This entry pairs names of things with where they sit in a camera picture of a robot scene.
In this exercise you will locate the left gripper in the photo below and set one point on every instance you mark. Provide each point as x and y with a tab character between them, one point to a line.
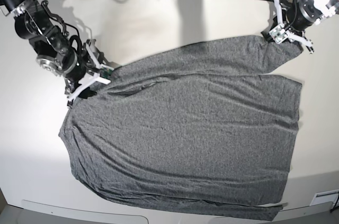
279	15

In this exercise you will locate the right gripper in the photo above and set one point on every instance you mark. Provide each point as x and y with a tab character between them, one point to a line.
88	62

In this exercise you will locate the grey long-sleeve T-shirt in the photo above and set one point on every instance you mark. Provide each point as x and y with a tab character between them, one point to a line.
207	128

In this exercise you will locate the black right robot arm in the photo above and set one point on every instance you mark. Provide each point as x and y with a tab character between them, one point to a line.
46	32

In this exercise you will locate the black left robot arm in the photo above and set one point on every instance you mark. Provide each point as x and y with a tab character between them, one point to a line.
292	17

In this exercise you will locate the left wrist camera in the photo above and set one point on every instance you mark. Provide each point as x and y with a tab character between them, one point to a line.
278	34

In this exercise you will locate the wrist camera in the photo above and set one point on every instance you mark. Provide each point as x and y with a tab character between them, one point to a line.
106	72
278	34

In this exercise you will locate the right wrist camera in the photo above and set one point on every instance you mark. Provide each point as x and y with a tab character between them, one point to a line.
106	72

